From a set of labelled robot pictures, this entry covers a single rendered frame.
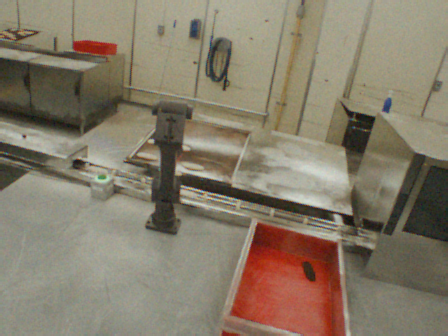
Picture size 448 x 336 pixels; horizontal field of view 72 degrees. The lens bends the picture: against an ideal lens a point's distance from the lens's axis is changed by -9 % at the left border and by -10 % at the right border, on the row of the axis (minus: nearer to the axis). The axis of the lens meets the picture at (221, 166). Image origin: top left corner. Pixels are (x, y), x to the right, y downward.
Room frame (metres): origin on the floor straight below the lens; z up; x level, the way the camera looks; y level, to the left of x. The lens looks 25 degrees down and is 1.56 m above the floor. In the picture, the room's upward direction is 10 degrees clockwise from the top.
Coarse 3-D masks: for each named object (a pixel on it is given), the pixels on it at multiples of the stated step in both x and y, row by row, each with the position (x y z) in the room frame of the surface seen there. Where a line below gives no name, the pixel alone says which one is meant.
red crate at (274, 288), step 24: (264, 264) 0.88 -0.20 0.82; (288, 264) 0.90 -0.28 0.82; (312, 264) 0.92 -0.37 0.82; (240, 288) 0.75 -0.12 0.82; (264, 288) 0.77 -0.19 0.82; (288, 288) 0.78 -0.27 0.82; (312, 288) 0.80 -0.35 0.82; (240, 312) 0.66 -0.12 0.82; (264, 312) 0.67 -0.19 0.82; (288, 312) 0.68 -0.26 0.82; (312, 312) 0.70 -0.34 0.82
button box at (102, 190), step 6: (90, 180) 1.12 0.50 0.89; (108, 180) 1.14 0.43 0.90; (90, 186) 1.11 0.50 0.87; (96, 186) 1.11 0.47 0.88; (102, 186) 1.11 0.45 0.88; (108, 186) 1.13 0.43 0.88; (96, 192) 1.11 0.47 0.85; (102, 192) 1.11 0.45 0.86; (108, 192) 1.13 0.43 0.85; (114, 192) 1.17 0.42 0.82; (102, 198) 1.11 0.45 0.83
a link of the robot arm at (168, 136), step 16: (160, 112) 0.84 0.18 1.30; (176, 112) 0.85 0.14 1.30; (160, 128) 0.82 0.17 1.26; (176, 128) 0.82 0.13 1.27; (160, 144) 0.81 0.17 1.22; (176, 144) 0.81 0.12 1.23; (160, 160) 0.87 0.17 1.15; (160, 176) 0.92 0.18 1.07; (160, 192) 0.98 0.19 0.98; (176, 192) 1.00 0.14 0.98
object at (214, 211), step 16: (16, 160) 1.26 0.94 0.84; (32, 160) 1.25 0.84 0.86; (64, 176) 1.22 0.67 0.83; (80, 176) 1.20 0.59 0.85; (112, 176) 1.23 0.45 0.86; (128, 192) 1.17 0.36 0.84; (144, 192) 1.16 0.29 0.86; (176, 208) 1.13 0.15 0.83; (192, 208) 1.12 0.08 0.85; (208, 208) 1.12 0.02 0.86; (224, 208) 1.14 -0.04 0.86; (240, 224) 1.09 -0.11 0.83; (288, 224) 1.10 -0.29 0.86; (352, 240) 1.05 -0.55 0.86
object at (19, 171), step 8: (24, 128) 1.69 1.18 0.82; (56, 136) 1.65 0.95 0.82; (0, 160) 1.27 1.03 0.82; (0, 168) 1.28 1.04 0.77; (8, 168) 1.27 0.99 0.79; (16, 168) 1.26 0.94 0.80; (24, 168) 1.24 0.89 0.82; (0, 176) 1.28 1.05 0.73; (8, 176) 1.27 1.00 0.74; (16, 176) 1.27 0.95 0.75; (0, 184) 1.28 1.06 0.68; (8, 184) 1.27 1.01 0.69
